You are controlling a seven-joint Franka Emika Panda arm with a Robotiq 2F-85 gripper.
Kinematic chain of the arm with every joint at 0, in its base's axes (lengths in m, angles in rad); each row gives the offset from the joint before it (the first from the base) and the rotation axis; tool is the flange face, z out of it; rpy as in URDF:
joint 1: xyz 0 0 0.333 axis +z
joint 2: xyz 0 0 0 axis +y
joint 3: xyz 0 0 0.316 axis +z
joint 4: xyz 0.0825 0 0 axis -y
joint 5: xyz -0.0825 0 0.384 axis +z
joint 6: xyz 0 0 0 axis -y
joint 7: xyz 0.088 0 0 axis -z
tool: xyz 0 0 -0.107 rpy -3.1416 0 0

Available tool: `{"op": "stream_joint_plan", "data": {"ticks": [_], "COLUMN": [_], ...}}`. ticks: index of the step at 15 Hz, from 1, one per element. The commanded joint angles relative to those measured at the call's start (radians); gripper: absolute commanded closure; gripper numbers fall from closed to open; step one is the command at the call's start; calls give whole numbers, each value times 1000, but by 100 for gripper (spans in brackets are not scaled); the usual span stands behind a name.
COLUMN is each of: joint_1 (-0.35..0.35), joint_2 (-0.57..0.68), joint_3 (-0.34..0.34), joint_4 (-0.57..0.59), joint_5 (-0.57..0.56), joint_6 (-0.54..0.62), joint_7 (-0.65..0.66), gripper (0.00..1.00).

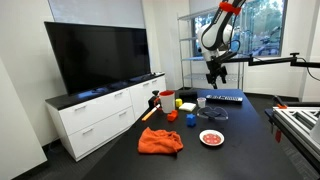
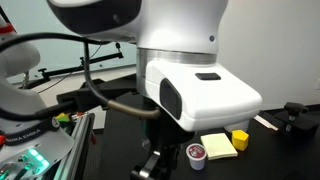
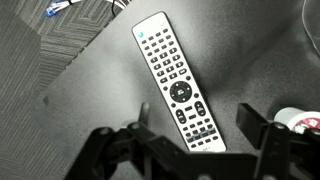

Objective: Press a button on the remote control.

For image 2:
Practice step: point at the thin orange stick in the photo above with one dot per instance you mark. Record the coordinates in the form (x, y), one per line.
(265, 122)

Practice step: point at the aluminium profile frame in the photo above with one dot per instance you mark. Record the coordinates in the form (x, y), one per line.
(75, 146)

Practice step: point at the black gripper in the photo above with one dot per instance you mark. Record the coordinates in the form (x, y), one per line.
(166, 133)

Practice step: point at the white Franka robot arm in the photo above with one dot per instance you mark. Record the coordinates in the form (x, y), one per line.
(186, 30)

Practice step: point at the yellow toy block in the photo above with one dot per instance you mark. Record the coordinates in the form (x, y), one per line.
(240, 139)

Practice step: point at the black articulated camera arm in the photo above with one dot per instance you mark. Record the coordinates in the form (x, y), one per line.
(73, 68)

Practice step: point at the black clamp with knob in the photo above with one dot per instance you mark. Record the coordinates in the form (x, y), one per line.
(295, 116)

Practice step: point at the white coffee pod cup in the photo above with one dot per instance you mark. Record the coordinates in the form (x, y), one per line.
(196, 156)

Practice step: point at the pale yellow sticky notes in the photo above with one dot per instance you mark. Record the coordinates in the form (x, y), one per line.
(218, 145)

